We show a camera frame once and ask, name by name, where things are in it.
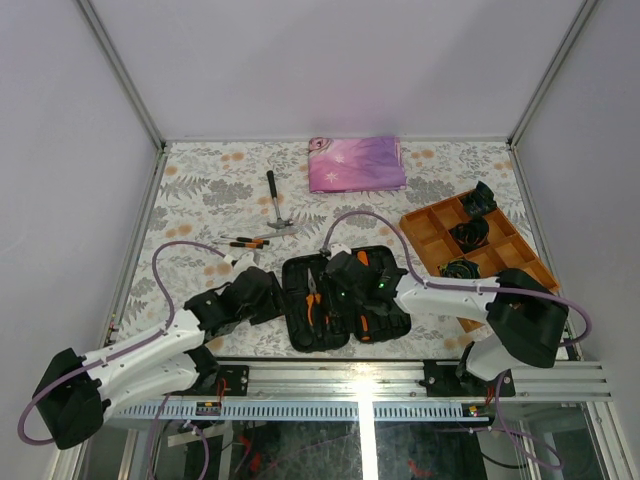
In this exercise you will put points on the black tape roll near left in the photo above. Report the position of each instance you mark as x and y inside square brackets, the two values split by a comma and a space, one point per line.
[460, 269]

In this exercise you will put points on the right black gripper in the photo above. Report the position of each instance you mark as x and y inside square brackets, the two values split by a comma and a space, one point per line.
[327, 284]

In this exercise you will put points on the black plastic tool case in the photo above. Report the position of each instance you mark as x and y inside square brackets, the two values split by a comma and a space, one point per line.
[337, 330]

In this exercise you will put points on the orange handled long-nose pliers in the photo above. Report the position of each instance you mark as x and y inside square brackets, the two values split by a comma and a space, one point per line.
[315, 315]

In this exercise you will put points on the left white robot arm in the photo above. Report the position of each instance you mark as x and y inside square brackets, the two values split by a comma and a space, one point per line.
[79, 393]

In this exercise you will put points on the black tape roll middle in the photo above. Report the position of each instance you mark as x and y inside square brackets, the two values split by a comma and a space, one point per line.
[471, 235]

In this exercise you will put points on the wooden compartment tray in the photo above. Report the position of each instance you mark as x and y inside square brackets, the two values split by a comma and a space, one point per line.
[427, 230]

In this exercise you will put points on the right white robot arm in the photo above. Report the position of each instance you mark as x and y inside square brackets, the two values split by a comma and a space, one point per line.
[525, 319]

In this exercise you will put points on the aluminium front rail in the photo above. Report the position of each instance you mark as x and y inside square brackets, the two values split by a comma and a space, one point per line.
[427, 391]

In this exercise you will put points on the small precision screwdriver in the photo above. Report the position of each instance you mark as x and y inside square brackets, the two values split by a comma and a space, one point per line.
[241, 244]
[247, 240]

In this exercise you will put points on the folded purple cloth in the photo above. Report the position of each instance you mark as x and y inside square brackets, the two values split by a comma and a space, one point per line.
[355, 165]

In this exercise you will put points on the black tape roll far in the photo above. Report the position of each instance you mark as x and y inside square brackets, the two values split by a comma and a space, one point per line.
[479, 202]

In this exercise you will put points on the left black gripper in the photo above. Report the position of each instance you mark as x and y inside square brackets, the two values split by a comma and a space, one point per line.
[277, 305]

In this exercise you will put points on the black tape roll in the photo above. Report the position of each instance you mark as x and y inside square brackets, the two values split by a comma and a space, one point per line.
[479, 202]
[460, 269]
[471, 235]

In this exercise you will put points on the large black orange screwdriver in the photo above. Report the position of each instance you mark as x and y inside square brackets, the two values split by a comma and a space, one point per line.
[364, 331]

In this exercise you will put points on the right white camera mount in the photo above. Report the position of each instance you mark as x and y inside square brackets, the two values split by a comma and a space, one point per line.
[337, 248]

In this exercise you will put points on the small black handled hammer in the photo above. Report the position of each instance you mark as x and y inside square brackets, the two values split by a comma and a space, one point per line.
[279, 224]

